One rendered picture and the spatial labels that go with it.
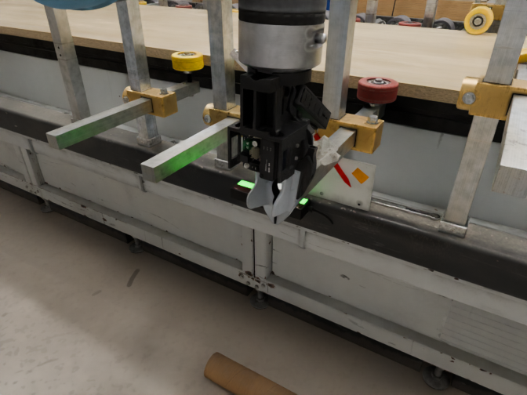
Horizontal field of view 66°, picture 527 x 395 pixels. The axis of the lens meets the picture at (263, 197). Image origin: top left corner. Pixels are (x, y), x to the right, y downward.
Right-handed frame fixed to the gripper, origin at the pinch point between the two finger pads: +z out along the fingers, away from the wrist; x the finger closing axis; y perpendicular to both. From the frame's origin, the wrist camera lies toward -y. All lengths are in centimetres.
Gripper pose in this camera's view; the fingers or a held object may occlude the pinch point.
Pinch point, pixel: (279, 212)
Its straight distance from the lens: 55.7
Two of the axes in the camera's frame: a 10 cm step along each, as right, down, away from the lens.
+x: 8.5, 2.8, -4.4
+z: -0.3, 8.7, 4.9
